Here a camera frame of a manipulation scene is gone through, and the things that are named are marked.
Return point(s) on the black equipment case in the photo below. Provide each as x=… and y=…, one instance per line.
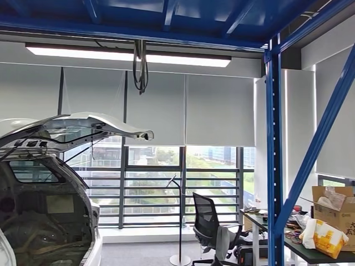
x=249, y=257

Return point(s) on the long ceiling light bar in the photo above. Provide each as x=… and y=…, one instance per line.
x=83, y=54

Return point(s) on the white car body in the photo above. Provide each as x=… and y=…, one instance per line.
x=111, y=121

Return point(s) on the dark top desk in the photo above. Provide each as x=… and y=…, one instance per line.
x=305, y=253

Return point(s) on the grey cloth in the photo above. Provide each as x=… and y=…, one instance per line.
x=221, y=242

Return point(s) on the blue steel shelf rack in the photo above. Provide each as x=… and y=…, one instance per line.
x=274, y=147

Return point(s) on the grey roller blind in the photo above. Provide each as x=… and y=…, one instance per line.
x=344, y=147
x=158, y=110
x=94, y=95
x=221, y=110
x=30, y=91

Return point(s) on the black floor stand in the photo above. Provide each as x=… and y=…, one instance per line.
x=180, y=220

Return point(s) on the grey window railing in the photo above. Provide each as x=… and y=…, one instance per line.
x=152, y=180

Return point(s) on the black mesh office chair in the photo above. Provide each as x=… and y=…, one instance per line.
x=204, y=213

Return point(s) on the white yellow plastic bag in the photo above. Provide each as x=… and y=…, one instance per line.
x=324, y=238

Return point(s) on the open cardboard box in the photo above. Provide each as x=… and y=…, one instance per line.
x=338, y=220

